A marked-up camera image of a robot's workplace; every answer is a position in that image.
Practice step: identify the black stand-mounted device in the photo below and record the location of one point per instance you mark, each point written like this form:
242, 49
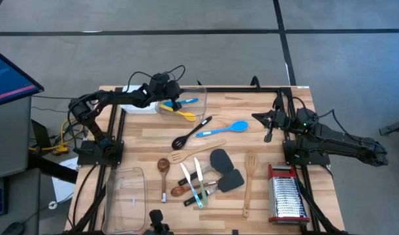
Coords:
156, 217

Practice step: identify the black curved table clamp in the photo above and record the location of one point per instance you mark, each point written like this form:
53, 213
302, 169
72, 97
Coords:
255, 81

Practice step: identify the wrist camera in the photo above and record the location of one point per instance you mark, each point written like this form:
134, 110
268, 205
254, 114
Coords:
174, 89
284, 118

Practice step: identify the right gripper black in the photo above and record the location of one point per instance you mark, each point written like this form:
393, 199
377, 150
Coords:
284, 125

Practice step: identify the black square turner spatula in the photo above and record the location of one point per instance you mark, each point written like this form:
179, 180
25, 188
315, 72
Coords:
231, 180

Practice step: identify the large blue silicone spoon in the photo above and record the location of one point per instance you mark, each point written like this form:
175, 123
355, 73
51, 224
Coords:
239, 126

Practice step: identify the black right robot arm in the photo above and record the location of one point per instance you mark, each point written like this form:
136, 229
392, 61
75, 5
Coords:
343, 143

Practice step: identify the computer monitor blue screen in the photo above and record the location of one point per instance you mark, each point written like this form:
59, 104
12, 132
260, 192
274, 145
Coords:
6, 78

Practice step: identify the light wooden slotted spoon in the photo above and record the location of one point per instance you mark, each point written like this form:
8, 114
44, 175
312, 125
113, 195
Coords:
176, 157

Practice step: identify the dark wooden spoon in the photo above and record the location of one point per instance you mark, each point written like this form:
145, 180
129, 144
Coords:
164, 164
177, 191

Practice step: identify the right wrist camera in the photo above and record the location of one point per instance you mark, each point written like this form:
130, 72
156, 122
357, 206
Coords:
284, 118

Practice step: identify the black aluminium table frame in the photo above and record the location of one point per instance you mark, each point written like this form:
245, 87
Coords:
245, 89

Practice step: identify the light wooden slotted spatula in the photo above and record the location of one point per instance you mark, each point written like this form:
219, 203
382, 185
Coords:
251, 163

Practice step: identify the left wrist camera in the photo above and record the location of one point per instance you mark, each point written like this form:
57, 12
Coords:
174, 89

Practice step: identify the small blue silicone spatula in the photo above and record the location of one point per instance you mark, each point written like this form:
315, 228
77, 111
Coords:
189, 101

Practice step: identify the clear plastic container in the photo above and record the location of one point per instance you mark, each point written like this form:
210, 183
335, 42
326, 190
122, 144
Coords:
199, 111
127, 196

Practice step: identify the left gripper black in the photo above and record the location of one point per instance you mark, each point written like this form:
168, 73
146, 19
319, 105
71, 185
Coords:
158, 85

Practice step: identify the red steel box grater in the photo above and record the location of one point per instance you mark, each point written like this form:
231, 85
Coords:
285, 196

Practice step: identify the grey computer desk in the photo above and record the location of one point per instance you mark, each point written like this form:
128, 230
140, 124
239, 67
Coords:
9, 140

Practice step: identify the black rounded turner spatula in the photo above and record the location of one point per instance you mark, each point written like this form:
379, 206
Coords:
221, 160

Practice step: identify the white plastic bin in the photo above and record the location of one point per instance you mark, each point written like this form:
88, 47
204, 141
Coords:
137, 109

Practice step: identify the black table edge clip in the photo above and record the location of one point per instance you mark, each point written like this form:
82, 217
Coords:
235, 232

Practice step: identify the black computer mouse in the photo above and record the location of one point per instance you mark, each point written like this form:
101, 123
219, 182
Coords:
13, 229

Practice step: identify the yellow silicone spoon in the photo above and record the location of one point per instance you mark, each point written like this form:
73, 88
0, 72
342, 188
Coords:
187, 115

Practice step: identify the white paper sheet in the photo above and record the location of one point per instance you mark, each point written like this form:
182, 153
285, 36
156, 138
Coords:
60, 189

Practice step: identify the white round floor plug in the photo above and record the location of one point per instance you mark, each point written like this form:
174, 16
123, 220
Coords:
49, 205

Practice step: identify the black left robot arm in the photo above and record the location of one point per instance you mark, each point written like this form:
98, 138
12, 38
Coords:
121, 97

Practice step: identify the black slotted spoon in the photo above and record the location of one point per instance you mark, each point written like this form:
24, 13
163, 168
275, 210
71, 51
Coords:
179, 142

